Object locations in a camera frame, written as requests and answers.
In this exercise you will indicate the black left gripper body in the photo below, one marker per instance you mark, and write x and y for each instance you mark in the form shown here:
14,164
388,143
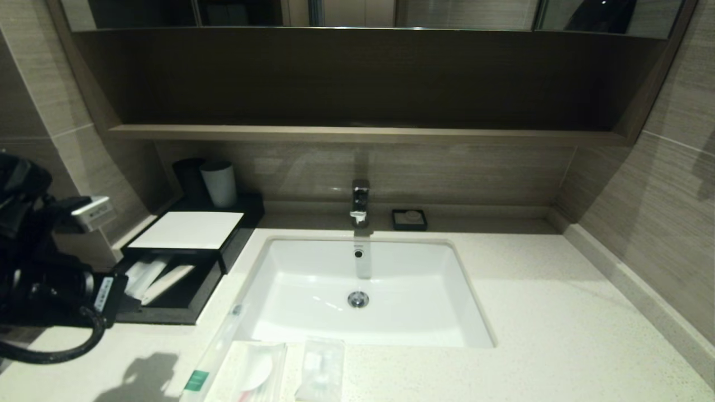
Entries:
84,296

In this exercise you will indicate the black pull-out drawer tray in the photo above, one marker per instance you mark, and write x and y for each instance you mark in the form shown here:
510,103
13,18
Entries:
195,301

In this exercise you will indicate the toothbrush packet with green label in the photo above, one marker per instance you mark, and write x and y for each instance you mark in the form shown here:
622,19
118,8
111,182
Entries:
196,381

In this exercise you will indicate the grey plastic cup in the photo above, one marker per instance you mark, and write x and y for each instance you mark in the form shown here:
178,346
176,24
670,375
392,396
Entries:
219,184

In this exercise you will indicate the black and orange left arm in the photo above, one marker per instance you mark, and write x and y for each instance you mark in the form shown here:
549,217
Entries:
22,234

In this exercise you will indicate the black amenity drawer box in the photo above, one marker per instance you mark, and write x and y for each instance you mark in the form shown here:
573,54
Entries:
248,215

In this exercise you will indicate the frosted packet with green print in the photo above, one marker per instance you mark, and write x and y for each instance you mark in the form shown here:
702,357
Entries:
134,276
153,271

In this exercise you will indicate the white packet with green characters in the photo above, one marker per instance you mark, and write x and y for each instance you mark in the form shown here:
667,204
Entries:
173,279

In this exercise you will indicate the black cup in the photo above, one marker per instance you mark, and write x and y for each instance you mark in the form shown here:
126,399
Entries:
187,176

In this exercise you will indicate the clear packet with white disc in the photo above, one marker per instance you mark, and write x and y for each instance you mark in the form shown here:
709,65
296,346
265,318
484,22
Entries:
251,371

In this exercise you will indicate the clear packet with cotton swabs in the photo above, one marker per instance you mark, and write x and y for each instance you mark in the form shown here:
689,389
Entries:
321,368

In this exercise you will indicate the chrome sink drain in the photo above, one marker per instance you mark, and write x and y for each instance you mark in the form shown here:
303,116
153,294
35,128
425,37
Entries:
358,300

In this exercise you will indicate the chrome faucet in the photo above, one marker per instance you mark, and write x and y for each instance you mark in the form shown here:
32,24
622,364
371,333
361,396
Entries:
360,201

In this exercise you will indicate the black soap dish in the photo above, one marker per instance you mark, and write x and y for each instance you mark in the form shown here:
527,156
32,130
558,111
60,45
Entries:
397,223

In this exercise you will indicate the brown wooden shelf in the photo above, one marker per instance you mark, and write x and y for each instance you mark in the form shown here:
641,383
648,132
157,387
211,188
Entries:
363,134

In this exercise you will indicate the white sink basin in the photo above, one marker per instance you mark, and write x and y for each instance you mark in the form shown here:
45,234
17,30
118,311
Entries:
413,301

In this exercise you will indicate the round white soap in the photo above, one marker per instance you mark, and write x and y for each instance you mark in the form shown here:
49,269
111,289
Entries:
412,215

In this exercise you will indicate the wall mirror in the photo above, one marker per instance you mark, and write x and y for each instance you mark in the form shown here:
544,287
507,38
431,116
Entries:
458,12

